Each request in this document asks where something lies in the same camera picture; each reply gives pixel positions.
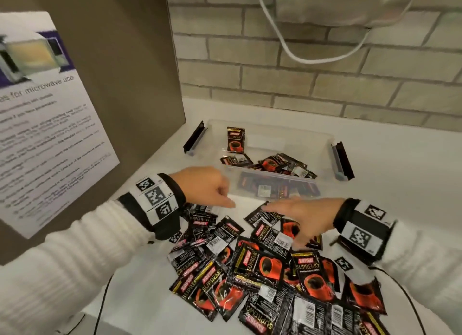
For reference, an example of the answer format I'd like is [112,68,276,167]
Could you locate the single black coffee sachet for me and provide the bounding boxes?
[227,127,246,154]

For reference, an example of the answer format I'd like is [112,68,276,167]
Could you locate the heap of coffee packets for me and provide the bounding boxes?
[220,152,322,199]
[167,200,391,335]

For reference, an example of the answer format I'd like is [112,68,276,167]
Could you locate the person's left hand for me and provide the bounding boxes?
[169,166,236,209]

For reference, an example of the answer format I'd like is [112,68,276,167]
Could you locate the person's right forearm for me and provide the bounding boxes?
[375,219,462,333]

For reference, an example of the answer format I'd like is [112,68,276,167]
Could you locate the white appliance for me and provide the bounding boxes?
[276,0,421,28]

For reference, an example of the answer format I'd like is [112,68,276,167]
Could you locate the black container latch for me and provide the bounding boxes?
[183,120,208,157]
[331,141,356,182]

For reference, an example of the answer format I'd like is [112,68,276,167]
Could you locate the black cable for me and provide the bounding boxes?
[93,273,115,335]
[367,265,428,335]

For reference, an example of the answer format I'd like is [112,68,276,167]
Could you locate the brown cabinet panel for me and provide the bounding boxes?
[0,0,187,266]

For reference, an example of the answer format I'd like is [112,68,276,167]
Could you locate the black wrist band with markers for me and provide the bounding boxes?
[118,172,187,243]
[325,198,398,285]

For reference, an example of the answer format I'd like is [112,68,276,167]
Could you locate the white printed paper sign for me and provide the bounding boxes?
[0,11,121,240]

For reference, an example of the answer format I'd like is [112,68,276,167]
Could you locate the clear plastic container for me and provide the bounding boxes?
[183,119,356,202]

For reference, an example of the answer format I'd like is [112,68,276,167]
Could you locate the person's left forearm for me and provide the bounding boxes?
[0,199,156,335]

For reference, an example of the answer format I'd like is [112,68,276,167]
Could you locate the person's right hand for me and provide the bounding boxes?
[261,197,346,251]

